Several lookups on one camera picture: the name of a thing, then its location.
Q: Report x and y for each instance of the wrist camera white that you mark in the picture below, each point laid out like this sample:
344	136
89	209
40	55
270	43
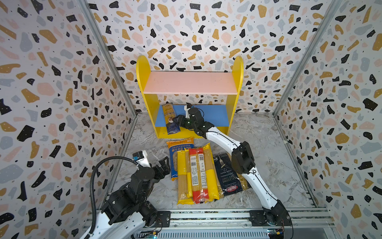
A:
187	107
141	159

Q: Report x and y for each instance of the yellow spaghetti pack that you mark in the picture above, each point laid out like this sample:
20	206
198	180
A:
184	191
210	174

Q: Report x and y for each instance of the red spaghetti pack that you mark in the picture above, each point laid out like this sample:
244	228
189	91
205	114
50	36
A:
198	176

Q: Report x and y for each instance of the yellow shelf pink blue boards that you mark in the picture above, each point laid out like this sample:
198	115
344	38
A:
155	83

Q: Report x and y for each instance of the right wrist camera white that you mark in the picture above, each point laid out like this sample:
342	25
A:
187	107

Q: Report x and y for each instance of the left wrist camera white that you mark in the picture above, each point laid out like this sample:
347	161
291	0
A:
141	159

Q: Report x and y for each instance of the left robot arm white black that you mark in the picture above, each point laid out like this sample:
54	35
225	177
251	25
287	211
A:
127	211

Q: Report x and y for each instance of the blue yellow pasta bag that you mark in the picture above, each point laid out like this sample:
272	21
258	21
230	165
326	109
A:
169	114

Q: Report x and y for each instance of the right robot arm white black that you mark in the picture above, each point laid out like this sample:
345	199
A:
242	162

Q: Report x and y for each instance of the blue orange orecchiette bag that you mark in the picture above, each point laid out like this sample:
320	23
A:
174	147

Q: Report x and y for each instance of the dark penne pasta bag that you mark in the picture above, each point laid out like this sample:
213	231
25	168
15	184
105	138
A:
228	181

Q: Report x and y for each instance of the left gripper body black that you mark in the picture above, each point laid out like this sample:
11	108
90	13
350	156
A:
149	190

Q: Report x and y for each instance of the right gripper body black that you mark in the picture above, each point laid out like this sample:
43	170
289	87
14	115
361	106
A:
181	121

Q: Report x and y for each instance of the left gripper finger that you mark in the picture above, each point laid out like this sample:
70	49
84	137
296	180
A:
165	166
159	176

